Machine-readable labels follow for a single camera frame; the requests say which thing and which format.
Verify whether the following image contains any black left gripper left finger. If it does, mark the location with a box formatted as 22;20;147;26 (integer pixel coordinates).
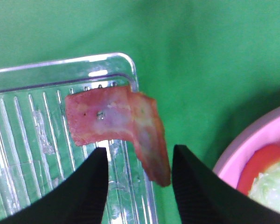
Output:
0;147;108;224

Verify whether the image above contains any bacon strip from container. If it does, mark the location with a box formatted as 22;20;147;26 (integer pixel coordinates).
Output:
65;85;171;187

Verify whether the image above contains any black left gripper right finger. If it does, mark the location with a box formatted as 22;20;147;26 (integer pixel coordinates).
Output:
172;145;280;224

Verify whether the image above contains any pink plate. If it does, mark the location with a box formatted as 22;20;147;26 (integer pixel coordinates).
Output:
213;107;280;188

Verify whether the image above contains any green lettuce leaf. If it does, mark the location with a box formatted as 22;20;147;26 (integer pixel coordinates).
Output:
248;162;280;213

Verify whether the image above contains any green tablecloth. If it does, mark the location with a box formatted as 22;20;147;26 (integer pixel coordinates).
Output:
0;0;280;224

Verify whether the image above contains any clear left plastic container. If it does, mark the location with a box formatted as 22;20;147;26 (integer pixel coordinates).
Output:
0;53;159;224

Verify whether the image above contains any bread slice bottom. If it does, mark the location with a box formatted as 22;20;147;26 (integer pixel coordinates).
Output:
237;144;280;196

